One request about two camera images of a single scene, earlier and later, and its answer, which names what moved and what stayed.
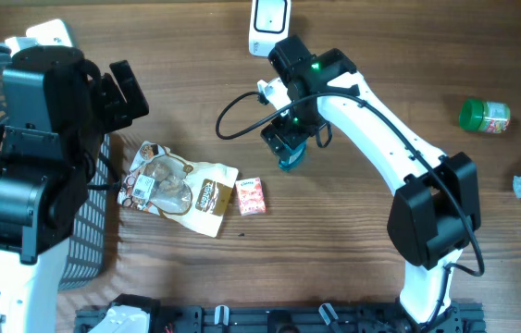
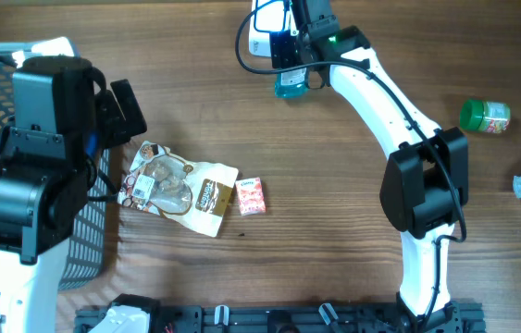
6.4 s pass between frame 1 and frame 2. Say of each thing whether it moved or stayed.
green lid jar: stayed
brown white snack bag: stayed
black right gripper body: moved
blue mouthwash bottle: moved
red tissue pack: stayed
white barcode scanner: stayed
